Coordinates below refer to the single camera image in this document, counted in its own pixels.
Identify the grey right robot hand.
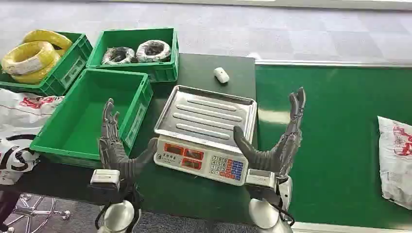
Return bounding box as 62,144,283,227
233,86,307,180

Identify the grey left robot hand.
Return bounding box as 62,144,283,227
98,98,159,182

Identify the empty green plastic crate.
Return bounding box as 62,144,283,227
29,68,154,169

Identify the green conveyor belt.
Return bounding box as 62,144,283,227
255,64,412,231

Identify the white electronic weighing scale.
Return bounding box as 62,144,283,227
153,84,258,186

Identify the green crate with wrapped coils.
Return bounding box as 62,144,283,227
86,27,180,83

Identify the green crate with yellow coils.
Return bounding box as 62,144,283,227
0,31,94,97

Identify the white parcel bag black print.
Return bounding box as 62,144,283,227
0,88,65,186

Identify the small white device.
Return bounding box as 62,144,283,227
213,67,230,84

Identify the chrome chair base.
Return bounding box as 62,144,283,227
2,193,71,233

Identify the white parcel bag red print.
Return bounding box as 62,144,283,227
377,116,412,211

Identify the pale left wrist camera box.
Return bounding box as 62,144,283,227
89,169,121,192

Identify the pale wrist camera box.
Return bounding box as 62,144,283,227
89,169,121,192
244,168,277,190

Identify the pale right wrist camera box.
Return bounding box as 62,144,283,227
244,168,277,190

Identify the plastic-wrapped black wire coil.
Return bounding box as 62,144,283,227
136,39,172,63
101,46,137,65

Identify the yellow wire coil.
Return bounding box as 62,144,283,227
11,49,66,85
22,29,73,51
1,41,56,76

